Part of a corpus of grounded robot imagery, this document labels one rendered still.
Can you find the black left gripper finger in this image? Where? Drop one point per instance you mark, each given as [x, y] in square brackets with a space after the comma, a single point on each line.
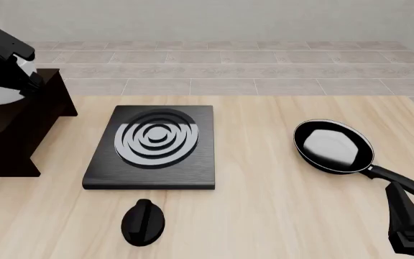
[32, 82]

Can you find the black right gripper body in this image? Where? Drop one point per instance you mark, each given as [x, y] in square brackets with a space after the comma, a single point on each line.
[413, 241]

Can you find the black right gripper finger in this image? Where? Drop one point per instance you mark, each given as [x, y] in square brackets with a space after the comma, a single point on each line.
[404, 213]

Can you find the black frying pan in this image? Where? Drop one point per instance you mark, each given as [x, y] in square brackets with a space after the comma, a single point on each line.
[336, 126]

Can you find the flat black stove plate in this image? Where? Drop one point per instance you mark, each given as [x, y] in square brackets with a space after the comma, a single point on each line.
[156, 172]

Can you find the round black stove knob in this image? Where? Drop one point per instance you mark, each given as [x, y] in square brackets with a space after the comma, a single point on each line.
[143, 224]

